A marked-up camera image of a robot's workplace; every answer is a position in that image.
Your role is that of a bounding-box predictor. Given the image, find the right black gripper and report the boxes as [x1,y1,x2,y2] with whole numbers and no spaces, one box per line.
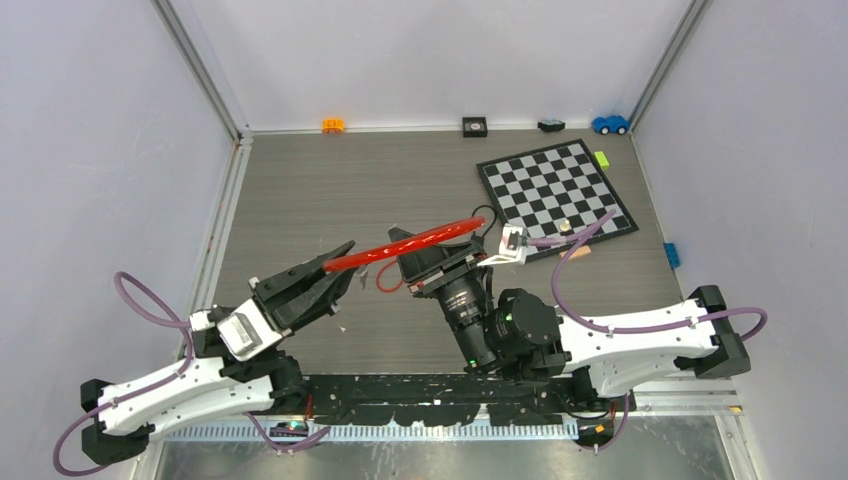
[386,232,496,373]

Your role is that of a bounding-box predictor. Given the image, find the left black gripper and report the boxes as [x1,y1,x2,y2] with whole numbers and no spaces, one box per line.
[254,241,367,349]

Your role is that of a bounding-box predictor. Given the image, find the red hose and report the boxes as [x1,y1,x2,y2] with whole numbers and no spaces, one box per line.
[323,215,488,274]

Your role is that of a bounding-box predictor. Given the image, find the red hose lock keys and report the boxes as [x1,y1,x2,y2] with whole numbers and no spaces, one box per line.
[359,268,369,290]

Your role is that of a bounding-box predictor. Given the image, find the black cable padlock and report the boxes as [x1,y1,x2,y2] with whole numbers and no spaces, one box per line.
[471,204,499,238]

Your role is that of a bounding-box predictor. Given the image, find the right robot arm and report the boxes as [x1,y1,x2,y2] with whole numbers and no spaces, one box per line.
[398,224,751,411]

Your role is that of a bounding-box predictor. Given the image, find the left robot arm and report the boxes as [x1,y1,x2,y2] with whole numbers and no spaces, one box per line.
[80,241,355,466]

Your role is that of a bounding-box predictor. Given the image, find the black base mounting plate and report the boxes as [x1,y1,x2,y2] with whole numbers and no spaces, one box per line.
[263,374,624,427]

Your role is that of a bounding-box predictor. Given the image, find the small black box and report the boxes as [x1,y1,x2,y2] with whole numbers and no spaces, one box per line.
[461,116,488,138]

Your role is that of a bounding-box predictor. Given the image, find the black white chessboard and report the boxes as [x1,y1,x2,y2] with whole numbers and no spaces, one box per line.
[476,139,639,245]

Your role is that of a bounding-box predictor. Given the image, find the orange toy block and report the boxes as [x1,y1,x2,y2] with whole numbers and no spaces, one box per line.
[321,118,346,134]

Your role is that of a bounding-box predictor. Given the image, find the tan wooden block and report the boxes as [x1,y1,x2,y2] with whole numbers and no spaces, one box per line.
[559,245,592,259]

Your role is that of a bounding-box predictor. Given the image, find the small black toy car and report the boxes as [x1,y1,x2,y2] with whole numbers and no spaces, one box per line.
[537,119,566,133]

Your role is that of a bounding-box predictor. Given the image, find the lime green block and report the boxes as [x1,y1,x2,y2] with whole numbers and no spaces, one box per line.
[593,151,610,171]

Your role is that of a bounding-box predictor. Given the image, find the blue toy car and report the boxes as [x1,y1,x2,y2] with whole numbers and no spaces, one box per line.
[591,115,630,135]

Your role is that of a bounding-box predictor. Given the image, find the blue toy brick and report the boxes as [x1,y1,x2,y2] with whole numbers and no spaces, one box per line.
[663,242,682,270]

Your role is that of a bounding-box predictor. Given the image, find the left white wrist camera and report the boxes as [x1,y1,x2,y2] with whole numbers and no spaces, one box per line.
[189,299,283,362]

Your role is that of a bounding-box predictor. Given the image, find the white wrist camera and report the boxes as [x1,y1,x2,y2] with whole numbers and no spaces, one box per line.
[189,299,283,362]
[477,224,529,268]

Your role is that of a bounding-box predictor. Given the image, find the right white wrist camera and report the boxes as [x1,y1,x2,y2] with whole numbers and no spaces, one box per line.
[477,224,529,268]

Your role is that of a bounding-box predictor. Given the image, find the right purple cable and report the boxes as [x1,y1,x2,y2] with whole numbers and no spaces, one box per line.
[526,209,770,454]

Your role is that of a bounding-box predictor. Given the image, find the aluminium front rail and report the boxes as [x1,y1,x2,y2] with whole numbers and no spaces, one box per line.
[150,374,743,444]

